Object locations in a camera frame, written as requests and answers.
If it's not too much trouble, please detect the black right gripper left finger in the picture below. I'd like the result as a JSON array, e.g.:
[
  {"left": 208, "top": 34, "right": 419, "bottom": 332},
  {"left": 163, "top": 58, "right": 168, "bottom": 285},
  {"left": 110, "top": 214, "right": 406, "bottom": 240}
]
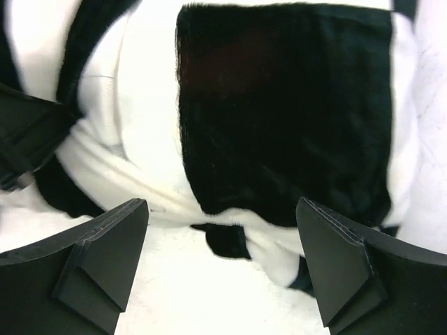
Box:
[{"left": 1, "top": 199, "right": 149, "bottom": 335}]

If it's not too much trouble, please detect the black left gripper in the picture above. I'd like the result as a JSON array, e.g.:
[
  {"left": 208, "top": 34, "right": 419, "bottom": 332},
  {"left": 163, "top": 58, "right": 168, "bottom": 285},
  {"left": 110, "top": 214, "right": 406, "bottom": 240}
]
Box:
[{"left": 1, "top": 84, "right": 79, "bottom": 192}]

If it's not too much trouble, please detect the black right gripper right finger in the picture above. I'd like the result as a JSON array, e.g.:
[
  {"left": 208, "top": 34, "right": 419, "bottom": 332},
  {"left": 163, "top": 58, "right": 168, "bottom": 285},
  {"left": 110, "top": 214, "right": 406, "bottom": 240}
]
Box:
[{"left": 296, "top": 198, "right": 446, "bottom": 335}]

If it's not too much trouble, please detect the white pillow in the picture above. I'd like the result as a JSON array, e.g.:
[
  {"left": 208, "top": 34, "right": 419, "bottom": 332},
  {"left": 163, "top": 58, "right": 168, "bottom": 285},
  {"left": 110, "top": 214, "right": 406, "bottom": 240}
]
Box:
[{"left": 386, "top": 1, "right": 446, "bottom": 253}]

